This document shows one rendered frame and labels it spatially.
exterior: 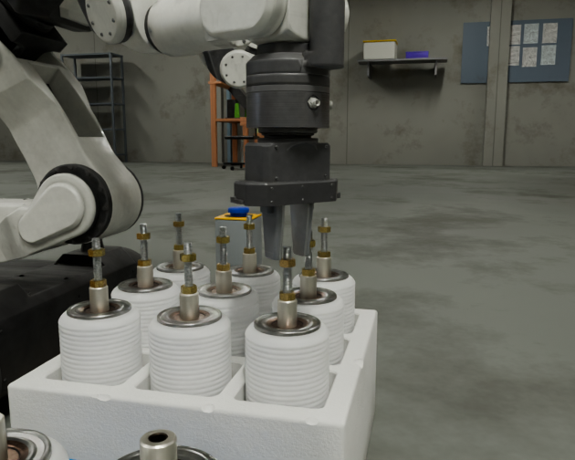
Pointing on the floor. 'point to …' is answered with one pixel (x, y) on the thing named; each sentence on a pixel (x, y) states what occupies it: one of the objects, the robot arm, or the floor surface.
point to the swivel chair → (241, 146)
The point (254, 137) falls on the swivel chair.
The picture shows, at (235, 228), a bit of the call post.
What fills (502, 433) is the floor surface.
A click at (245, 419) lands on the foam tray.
